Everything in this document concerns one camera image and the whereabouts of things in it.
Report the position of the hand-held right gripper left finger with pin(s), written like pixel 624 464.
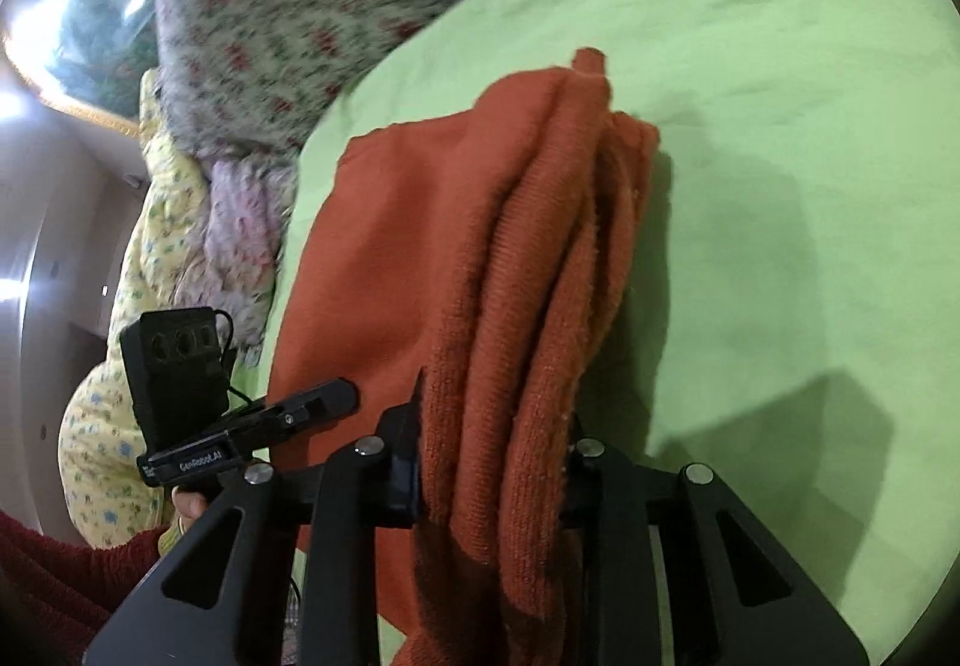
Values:
pixel 401 486

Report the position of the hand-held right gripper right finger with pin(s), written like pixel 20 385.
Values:
pixel 600 478

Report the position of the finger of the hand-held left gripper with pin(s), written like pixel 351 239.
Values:
pixel 307 405

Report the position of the orange patterned knit sweater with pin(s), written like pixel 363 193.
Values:
pixel 390 261

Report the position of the person's left hand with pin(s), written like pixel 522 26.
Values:
pixel 189 507

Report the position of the yellow floral quilt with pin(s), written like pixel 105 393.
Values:
pixel 97 441

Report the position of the pink purple floral cloth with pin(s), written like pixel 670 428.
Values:
pixel 240 223

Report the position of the green bed sheet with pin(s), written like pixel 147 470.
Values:
pixel 750 186

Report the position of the gold framed picture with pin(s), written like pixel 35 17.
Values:
pixel 90 13

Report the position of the white red-flowered quilt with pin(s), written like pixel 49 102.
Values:
pixel 300 21

